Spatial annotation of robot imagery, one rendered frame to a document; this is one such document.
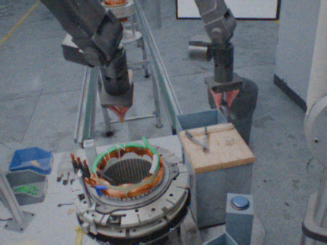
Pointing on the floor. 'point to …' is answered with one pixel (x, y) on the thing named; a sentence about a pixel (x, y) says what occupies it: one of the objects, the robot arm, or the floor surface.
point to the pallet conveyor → (87, 130)
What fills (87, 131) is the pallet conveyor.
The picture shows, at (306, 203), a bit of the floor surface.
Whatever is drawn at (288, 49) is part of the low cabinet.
